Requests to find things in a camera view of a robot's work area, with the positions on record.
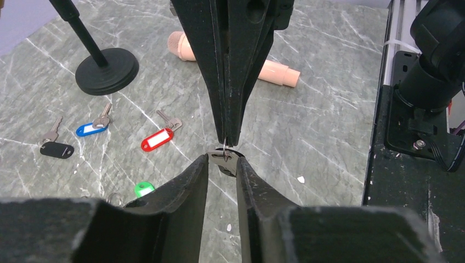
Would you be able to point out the metal disc with keyrings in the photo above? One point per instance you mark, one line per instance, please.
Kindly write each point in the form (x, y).
(114, 199)

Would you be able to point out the black microphone stand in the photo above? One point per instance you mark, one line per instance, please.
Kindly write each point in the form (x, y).
(105, 71)

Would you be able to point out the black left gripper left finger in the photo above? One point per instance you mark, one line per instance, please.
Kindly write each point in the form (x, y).
(162, 226)

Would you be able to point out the red key tag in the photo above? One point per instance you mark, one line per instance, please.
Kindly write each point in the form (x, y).
(157, 139)

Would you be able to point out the blue key tag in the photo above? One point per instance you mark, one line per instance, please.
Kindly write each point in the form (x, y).
(88, 129)

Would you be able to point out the black key tag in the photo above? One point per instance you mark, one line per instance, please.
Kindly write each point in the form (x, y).
(56, 150)

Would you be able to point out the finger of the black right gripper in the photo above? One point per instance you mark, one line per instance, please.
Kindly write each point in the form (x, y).
(200, 24)
(245, 36)

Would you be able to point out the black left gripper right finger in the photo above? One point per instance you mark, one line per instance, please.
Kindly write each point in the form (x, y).
(275, 229)

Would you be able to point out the silver key on blue tag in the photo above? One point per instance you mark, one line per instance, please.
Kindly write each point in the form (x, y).
(103, 120)

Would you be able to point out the silver key on red tag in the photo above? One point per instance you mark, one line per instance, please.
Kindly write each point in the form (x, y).
(172, 123)

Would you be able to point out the green key tag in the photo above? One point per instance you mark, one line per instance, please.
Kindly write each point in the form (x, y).
(143, 188)

